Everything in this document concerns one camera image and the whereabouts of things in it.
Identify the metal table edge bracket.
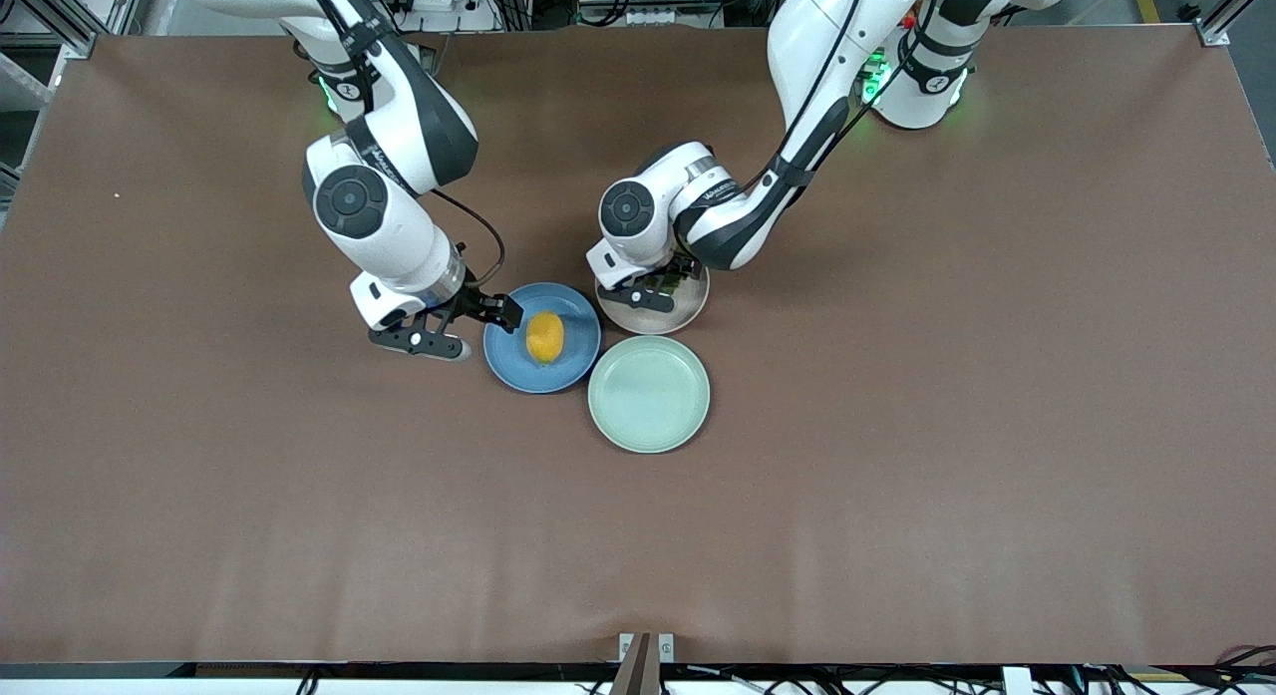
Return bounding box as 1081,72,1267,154
611,631,677,695

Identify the pale green plate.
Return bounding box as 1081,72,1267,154
587,335,712,455

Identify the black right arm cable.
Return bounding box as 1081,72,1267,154
431,186,506,289

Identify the yellow lemon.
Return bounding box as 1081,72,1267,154
525,311,566,365

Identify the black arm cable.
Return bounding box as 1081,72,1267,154
431,186,506,289
743,0,948,192

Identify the beige plate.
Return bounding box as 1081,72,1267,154
595,262,711,336

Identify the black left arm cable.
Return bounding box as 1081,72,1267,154
743,0,948,192

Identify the blue plate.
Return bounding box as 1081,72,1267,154
483,282,603,395

